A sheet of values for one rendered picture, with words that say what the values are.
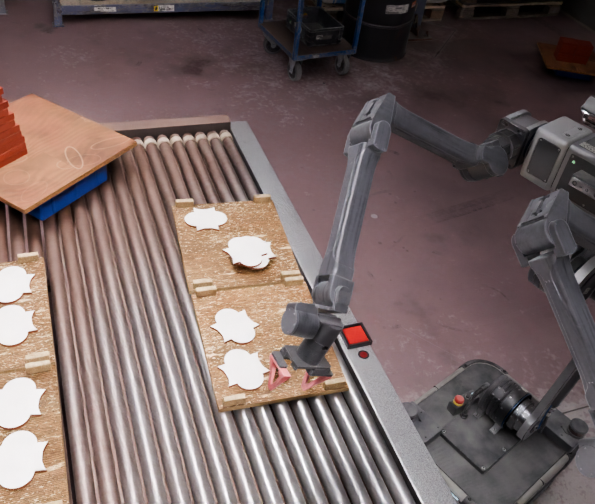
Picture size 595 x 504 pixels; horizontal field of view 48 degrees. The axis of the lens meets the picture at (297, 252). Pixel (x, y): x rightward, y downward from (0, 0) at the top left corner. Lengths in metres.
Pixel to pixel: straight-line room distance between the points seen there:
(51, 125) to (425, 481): 1.70
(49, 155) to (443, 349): 1.96
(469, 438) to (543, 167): 1.18
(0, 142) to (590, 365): 1.78
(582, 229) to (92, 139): 1.64
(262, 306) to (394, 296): 1.58
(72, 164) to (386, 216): 2.14
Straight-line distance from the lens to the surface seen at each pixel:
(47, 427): 1.73
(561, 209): 1.39
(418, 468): 1.74
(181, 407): 1.75
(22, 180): 2.27
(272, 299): 1.98
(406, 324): 3.34
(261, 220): 2.26
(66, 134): 2.48
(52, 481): 1.65
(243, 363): 1.80
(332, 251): 1.43
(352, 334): 1.94
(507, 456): 2.72
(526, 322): 3.60
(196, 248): 2.13
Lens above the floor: 2.34
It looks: 41 degrees down
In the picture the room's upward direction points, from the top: 9 degrees clockwise
